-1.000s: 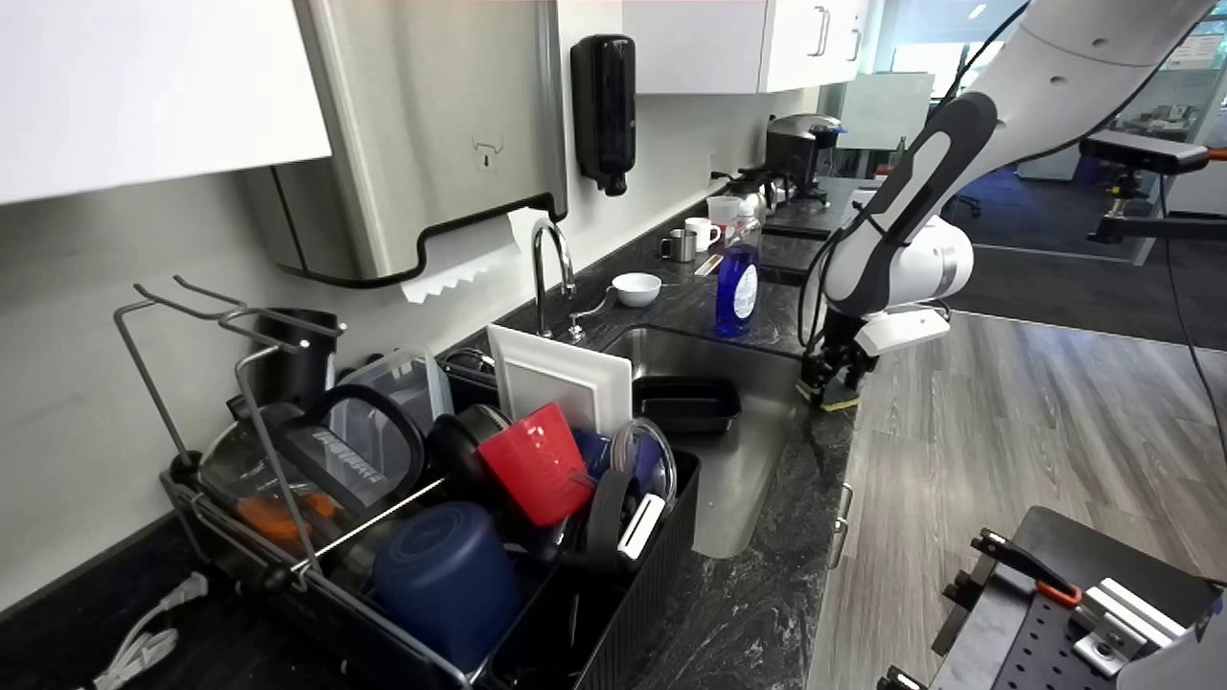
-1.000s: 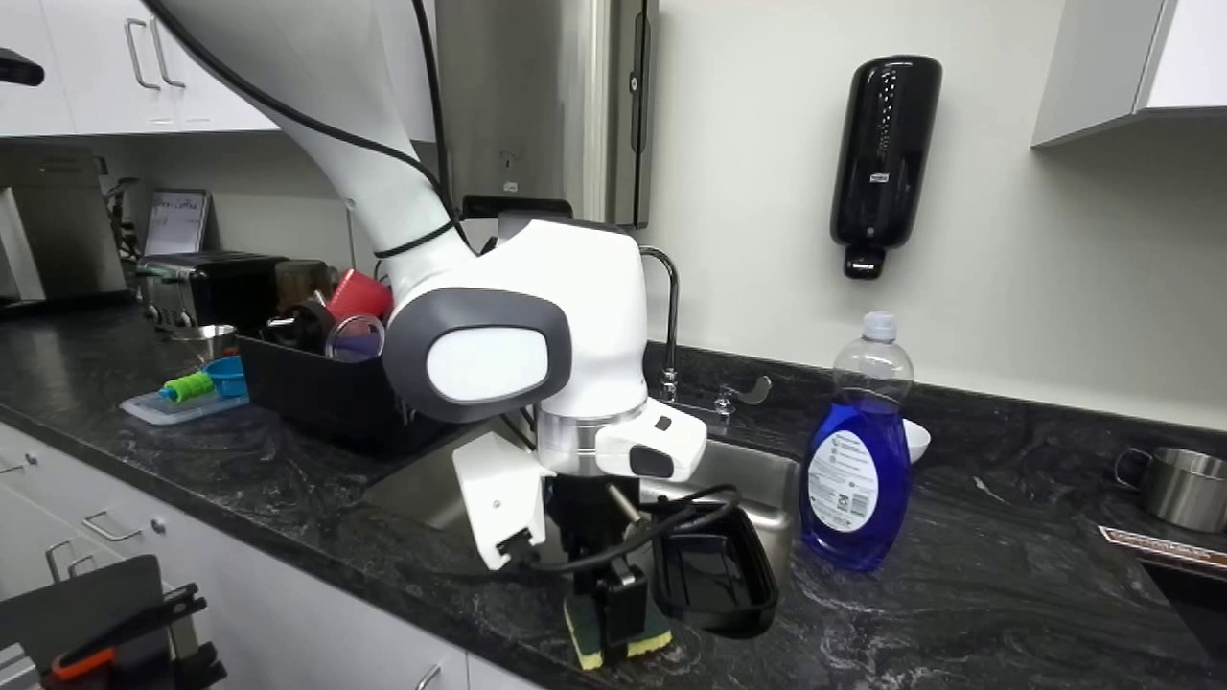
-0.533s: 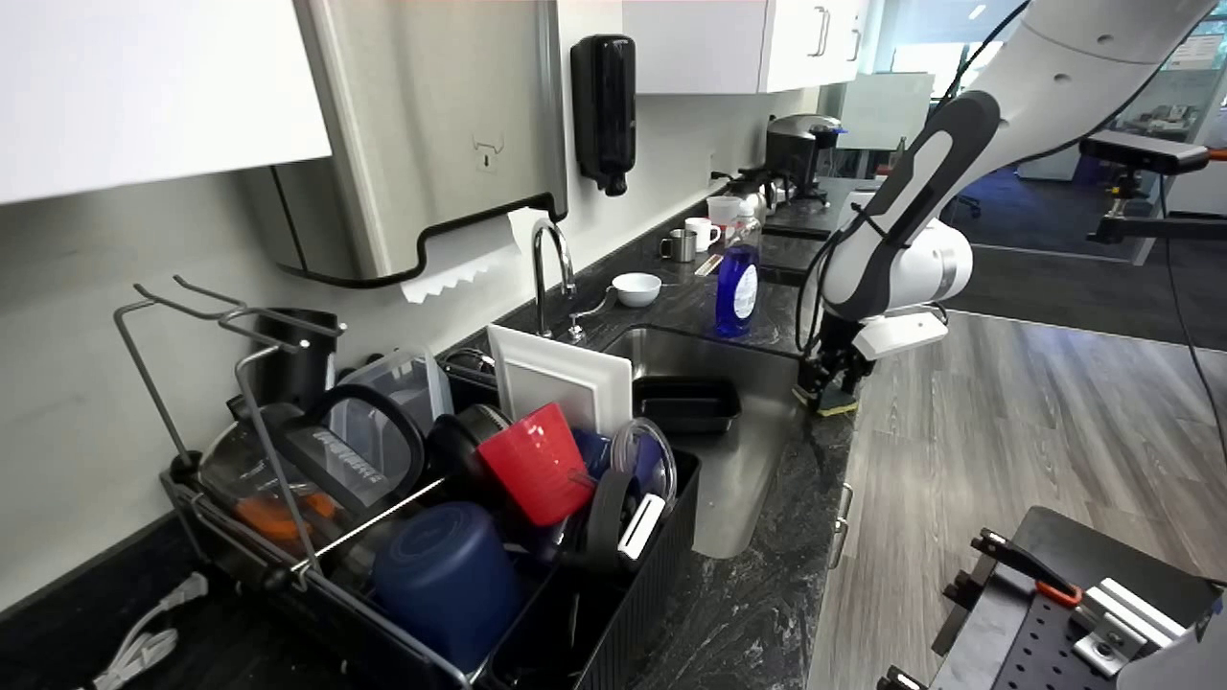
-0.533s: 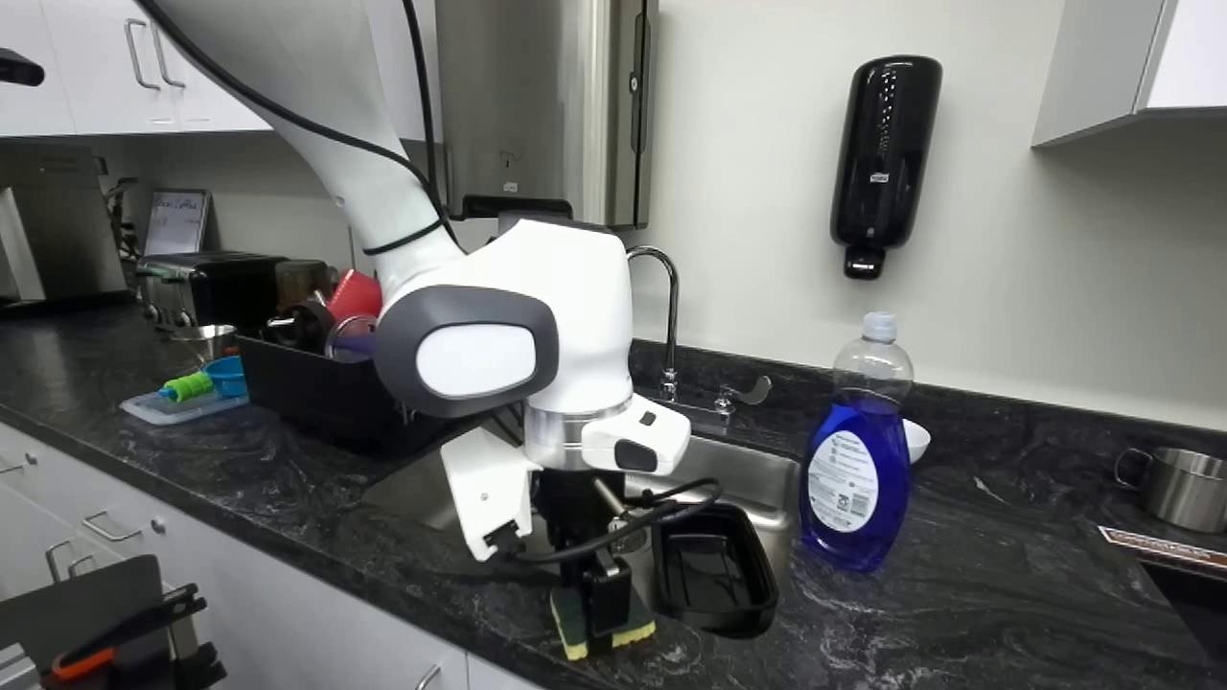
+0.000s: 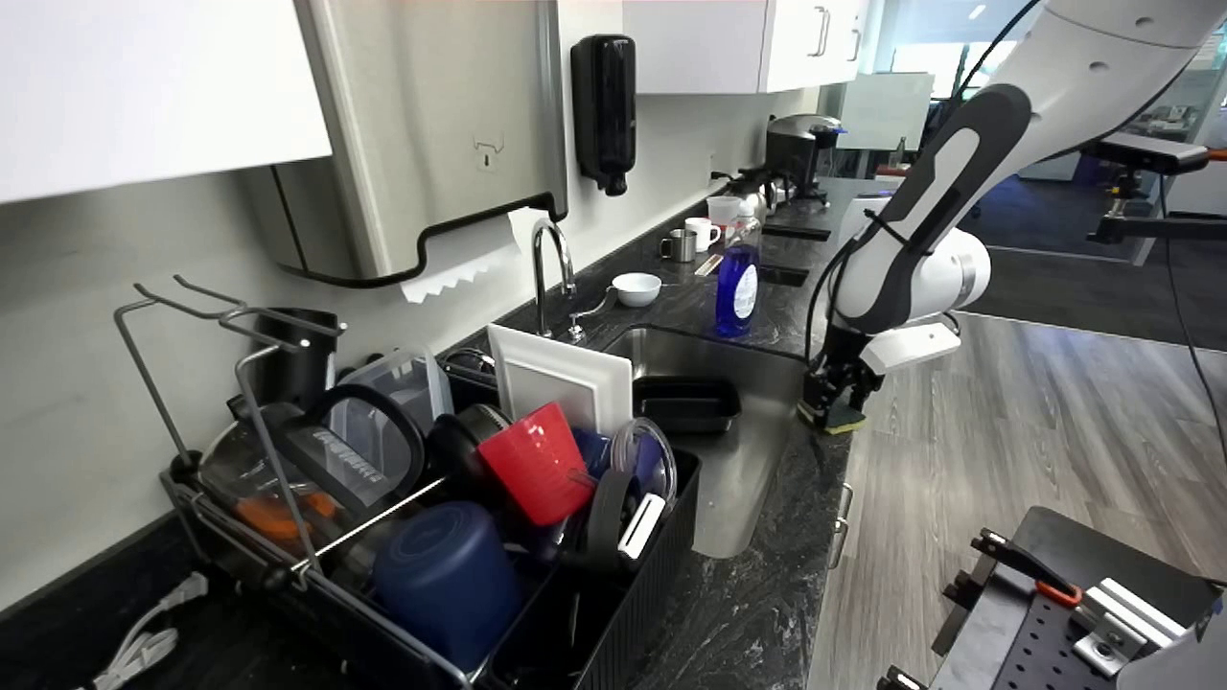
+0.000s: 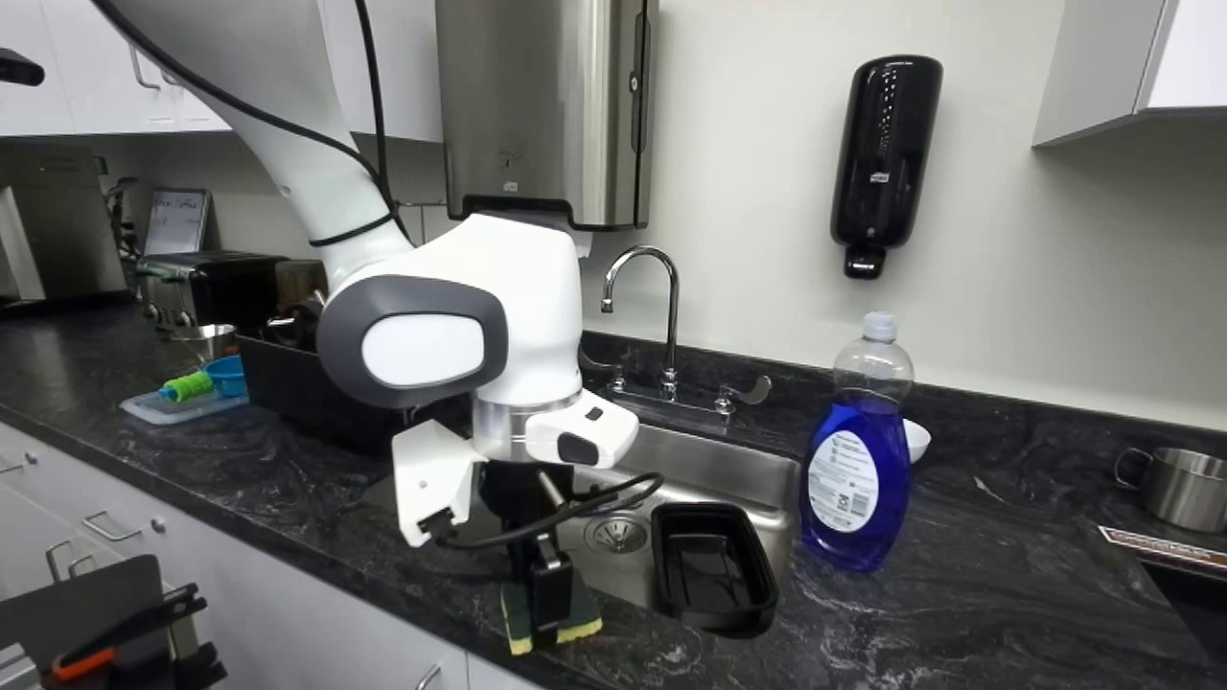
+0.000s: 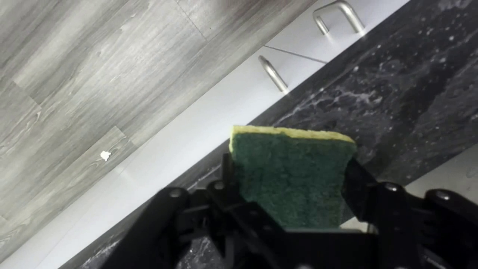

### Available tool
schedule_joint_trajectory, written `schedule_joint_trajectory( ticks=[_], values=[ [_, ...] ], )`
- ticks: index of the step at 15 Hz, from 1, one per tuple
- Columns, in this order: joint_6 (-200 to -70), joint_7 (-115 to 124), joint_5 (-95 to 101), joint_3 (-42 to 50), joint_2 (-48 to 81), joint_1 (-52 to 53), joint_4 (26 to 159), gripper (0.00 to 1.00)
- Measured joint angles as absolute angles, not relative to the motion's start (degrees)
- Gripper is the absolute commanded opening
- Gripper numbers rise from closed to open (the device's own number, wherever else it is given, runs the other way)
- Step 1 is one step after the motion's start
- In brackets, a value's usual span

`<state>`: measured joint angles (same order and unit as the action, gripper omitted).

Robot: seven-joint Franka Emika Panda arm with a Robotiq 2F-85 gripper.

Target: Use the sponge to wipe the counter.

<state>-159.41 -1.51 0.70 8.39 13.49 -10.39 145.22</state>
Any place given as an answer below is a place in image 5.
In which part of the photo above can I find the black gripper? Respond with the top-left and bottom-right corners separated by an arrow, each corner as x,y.
798,321 -> 885,432

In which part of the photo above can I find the green and yellow sponge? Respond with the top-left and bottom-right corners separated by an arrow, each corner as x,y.
798,399 -> 868,441

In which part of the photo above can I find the blue cup on counter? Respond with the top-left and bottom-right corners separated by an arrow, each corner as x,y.
711,242 -> 766,343

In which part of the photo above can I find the stainless steel sink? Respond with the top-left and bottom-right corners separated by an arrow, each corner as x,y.
439,321 -> 819,569

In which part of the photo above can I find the white mug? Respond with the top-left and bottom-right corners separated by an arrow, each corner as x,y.
683,214 -> 725,256

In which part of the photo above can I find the stainless steel cup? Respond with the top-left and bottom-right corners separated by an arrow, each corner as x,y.
661,226 -> 702,267

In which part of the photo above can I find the white ceramic bowl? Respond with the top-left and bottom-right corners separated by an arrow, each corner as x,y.
607,267 -> 666,311

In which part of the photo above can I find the black coffee machine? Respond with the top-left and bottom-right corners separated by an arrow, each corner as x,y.
762,110 -> 849,203

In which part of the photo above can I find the black dish rack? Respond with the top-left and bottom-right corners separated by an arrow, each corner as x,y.
111,271 -> 706,690

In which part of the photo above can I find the white rectangular plate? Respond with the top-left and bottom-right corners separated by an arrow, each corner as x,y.
485,321 -> 641,439

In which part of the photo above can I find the white board panel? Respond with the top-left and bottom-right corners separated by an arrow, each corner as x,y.
836,68 -> 936,152

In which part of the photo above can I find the red plastic cup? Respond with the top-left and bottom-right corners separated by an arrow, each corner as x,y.
477,399 -> 597,532

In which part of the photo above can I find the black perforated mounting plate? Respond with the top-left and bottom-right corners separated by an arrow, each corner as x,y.
928,505 -> 1227,690

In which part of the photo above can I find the chrome sink faucet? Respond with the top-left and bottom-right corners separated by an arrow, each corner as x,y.
529,223 -> 609,345

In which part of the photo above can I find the white upper cabinet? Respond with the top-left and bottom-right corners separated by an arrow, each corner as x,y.
0,0 -> 336,206
551,0 -> 885,96

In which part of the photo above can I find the black workbench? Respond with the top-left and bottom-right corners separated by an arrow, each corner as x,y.
1084,132 -> 1227,246

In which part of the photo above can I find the white paper towel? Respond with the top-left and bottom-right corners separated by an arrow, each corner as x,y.
400,206 -> 551,306

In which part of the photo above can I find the clear plastic container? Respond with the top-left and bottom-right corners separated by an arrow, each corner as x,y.
336,348 -> 454,432

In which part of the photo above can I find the blue plastic bowl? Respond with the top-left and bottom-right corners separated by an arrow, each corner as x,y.
371,499 -> 529,666

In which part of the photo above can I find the black rimmed glass lid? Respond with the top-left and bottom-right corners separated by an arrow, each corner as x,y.
312,380 -> 433,509

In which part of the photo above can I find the steel paper towel dispenser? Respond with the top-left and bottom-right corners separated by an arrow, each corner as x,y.
240,0 -> 570,289

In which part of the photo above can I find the black utensil cup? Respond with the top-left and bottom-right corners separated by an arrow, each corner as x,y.
240,302 -> 347,416

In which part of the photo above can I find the orange utensil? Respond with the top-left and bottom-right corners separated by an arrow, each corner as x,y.
233,490 -> 343,543

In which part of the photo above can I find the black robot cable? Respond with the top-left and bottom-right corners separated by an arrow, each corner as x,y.
800,0 -> 1044,377

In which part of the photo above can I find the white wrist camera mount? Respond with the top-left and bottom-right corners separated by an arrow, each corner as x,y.
858,317 -> 965,380

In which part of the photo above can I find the black clamp orange handle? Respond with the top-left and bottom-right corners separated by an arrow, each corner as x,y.
969,531 -> 1090,611

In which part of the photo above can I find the silver aluminium bracket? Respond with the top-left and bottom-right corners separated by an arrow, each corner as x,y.
1069,577 -> 1193,684

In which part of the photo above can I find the black wall soap dispenser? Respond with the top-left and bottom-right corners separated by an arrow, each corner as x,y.
568,31 -> 641,200

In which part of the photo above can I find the white power cable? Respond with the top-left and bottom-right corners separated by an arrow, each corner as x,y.
82,569 -> 211,690

